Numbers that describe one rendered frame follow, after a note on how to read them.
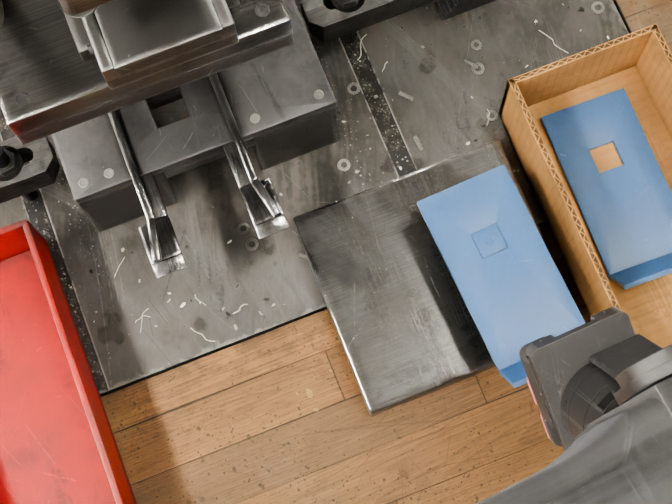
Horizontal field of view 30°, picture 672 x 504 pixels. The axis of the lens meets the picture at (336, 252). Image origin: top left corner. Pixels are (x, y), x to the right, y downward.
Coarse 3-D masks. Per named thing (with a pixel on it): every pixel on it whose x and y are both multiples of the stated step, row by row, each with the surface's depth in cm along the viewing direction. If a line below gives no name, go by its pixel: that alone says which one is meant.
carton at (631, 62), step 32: (640, 32) 93; (576, 64) 93; (608, 64) 96; (640, 64) 98; (512, 96) 93; (544, 96) 98; (576, 96) 99; (640, 96) 99; (512, 128) 96; (544, 160) 91; (608, 160) 97; (544, 192) 94; (576, 224) 89; (576, 256) 92; (608, 288) 88; (640, 288) 95; (640, 320) 94
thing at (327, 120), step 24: (168, 96) 92; (312, 120) 92; (336, 120) 94; (264, 144) 93; (288, 144) 95; (312, 144) 97; (192, 168) 92; (264, 168) 98; (120, 192) 91; (168, 192) 95; (96, 216) 94; (120, 216) 96
